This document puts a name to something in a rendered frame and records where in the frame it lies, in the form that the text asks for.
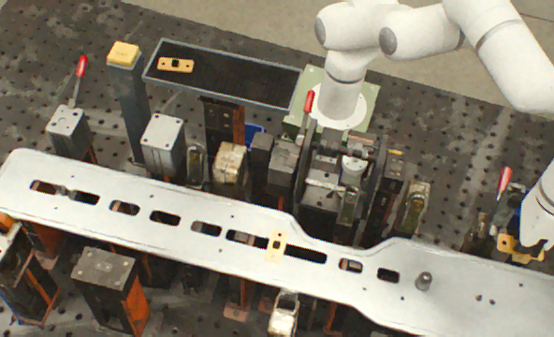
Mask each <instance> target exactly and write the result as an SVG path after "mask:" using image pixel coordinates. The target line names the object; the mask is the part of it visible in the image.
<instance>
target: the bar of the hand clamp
mask: <svg viewBox="0 0 554 337"><path fill-rule="evenodd" d="M524 195H525V185H521V184H517V182H511V183H507V184H506V186H505V188H504V190H503V192H502V194H501V196H500V197H499V199H498V201H497V203H496V205H495V207H494V209H493V211H492V213H491V215H490V217H489V219H488V221H487V223H486V230H485V233H484V235H483V237H482V239H485V238H486V237H487V235H488V232H489V230H490V229H491V227H492V225H494V226H498V228H497V234H496V235H495V236H494V241H495V242H497V241H498V235H499V234H500V233H503V230H504V229H505V227H506V225H507V223H508V222H509V220H511V218H512V216H513V215H514V213H515V211H516V208H519V207H520V206H521V205H522V198H523V196H524Z"/></svg>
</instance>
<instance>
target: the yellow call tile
mask: <svg viewBox="0 0 554 337"><path fill-rule="evenodd" d="M138 51H139V47H137V46H133V45H129V44H124V43H121V42H116V43H115V44H114V46H113V48H112V49H111V51H110V53H109V55H108V57H107V59H108V61H111V62H115V63H120V64H124V65H128V66H131V64H132V62H133V60H134V58H135V56H136V55H137V53H138Z"/></svg>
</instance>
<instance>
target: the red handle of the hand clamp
mask: <svg viewBox="0 0 554 337"><path fill-rule="evenodd" d="M511 172H513V171H511V169H510V168H509V167H504V168H502V172H501V176H500V180H499V183H498V187H497V190H498V192H497V196H496V199H495V203H494V207H495V205H496V203H497V201H498V199H499V197H500V196H501V194H502V192H503V190H504V188H505V186H506V184H507V183H509V180H510V176H511ZM488 234H489V235H492V236H495V235H496V234H497V226H494V225H492V227H491V229H490V230H489V232H488Z"/></svg>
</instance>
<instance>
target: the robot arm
mask: <svg viewBox="0 0 554 337"><path fill-rule="evenodd" d="M314 34H315V36H316V39H317V40H318V42H319V44H320V45H321V46H322V47H324V48H325V49H327V50H328V54H327V57H326V62H325V66H324V72H323V76H322V80H321V83H320V84H318V85H316V86H315V87H314V88H313V89H312V90H314V91H315V97H314V101H313V108H312V112H311V113H309V116H310V117H311V119H312V118H317V119H318V122H317V125H318V126H320V127H321V128H324V126H325V127H330V128H334V129H338V130H343V131H349V130H351V129H354V128H356V127H357V126H359V125H360V124H361V123H362V120H363V119H364V117H365V114H366V109H367V106H366V101H365V99H364V97H363V95H362V94H361V93H360V91H361V87H362V84H363V81H364V78H365V74H366V70H367V67H368V64H369V62H371V61H372V60H373V59H374V58H376V57H377V56H378V55H380V54H381V53H383V54H384V56H385V57H386V58H388V59H389V60H392V61H410V60H416V59H420V58H425V57H429V56H433V55H437V54H441V53H445V52H451V51H457V50H461V49H463V48H465V47H468V46H471V45H472V47H473V49H474V52H475V54H476V55H477V57H479V58H480V60H481V61H482V63H483V65H484V66H485V68H486V69H487V71H488V73H489V74H490V76H491V77H492V78H493V80H494V81H495V83H496V84H497V86H498V88H499V89H500V91H501V93H502V95H503V97H504V99H505V100H506V101H507V103H508V104H509V105H511V106H512V107H513V108H514V109H515V110H518V111H520V112H525V113H544V114H552V115H554V67H553V65H552V64H551V63H550V61H549V59H548V58H547V56H546V54H545V53H544V51H543V50H542V48H541V47H540V45H539V44H538V42H537V41H536V39H535V38H534V36H533V35H532V33H531V31H530V30H529V28H527V27H526V25H525V24H524V21H523V20H522V19H521V18H520V16H519V15H518V13H517V11H516V10H515V8H514V7H513V6H512V4H511V3H510V1H509V0H443V3H438V4H433V5H429V6H428V7H421V8H416V9H413V8H412V7H407V6H405V5H399V4H398V2H397V0H352V1H347V2H342V3H338V4H334V5H330V6H327V7H324V8H323V9H322V10H320V12H319V13H318V14H317V16H316V18H315V22H314ZM514 239H515V240H518V241H517V243H516V244H515V245H514V246H513V251H515V252H519V253H520V254H523V255H529V256H530V257H534V258H538V257H539V255H540V253H541V251H542V249H543V247H544V250H545V251H547V250H548V249H550V248H551V247H552V246H553V245H554V159H553V160H552V162H551V163H550V164H549V166H548V167H547V169H546V172H545V173H544V174H543V176H542V177H541V179H540V180H539V181H538V183H536V185H535V186H534V187H533V189H532V190H531V191H530V192H529V194H528V195H527V196H526V197H525V198H524V199H523V201H522V205H521V217H520V228H519V229H518V231H517V232H516V233H515V235H514Z"/></svg>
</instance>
